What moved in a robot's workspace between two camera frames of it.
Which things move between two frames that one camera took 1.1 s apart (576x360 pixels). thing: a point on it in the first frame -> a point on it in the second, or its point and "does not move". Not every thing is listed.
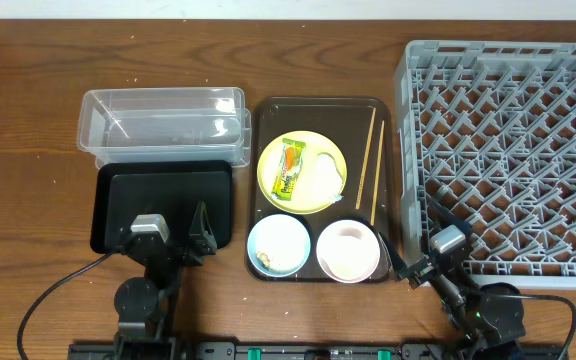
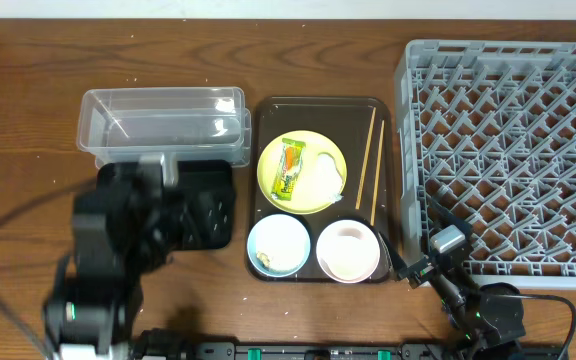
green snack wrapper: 289,166 does not move
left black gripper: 169,245 -> 188,201
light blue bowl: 279,245 does not move
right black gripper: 419,272 does not move
